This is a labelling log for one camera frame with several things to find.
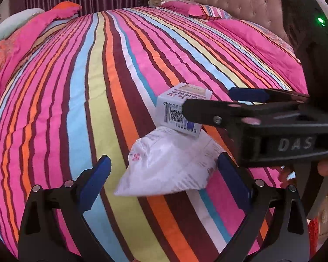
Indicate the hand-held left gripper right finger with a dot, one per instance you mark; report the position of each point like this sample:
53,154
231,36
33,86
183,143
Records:
235,180

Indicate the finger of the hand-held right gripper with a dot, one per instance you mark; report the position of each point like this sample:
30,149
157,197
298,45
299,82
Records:
248,95
207,112

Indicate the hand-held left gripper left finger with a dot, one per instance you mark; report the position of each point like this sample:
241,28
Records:
97,180

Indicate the white box with blue label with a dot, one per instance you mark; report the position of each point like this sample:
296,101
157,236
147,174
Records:
169,106

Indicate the white plastic packet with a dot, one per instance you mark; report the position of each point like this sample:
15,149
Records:
164,166

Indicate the large pink pillow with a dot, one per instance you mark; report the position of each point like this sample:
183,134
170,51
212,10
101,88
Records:
248,32

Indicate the striped bed sheet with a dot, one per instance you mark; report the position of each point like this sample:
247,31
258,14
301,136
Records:
98,87

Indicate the striped pink pillow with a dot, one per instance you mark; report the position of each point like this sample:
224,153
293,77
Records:
191,8

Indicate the pink quilt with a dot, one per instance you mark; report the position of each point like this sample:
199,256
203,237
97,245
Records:
30,30

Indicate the white cloth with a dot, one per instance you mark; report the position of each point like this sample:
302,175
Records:
13,21

